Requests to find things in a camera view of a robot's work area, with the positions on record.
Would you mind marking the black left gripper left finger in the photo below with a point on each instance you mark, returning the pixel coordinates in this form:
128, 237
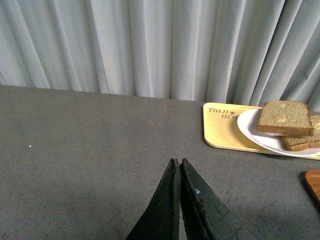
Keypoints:
161, 219

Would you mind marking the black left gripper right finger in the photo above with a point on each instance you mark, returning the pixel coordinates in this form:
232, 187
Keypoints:
205, 216

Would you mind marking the white round plate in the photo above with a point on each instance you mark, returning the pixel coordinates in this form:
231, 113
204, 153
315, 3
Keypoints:
247, 124

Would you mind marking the bread slice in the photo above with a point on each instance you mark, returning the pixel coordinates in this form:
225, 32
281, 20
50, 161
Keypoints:
299, 143
315, 121
285, 117

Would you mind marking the beige bear tray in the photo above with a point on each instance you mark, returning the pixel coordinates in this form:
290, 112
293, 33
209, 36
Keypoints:
221, 128

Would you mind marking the brown wooden tray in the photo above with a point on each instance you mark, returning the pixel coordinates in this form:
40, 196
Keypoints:
311, 179

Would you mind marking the grey pleated curtain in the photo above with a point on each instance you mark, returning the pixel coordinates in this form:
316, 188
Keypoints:
245, 52

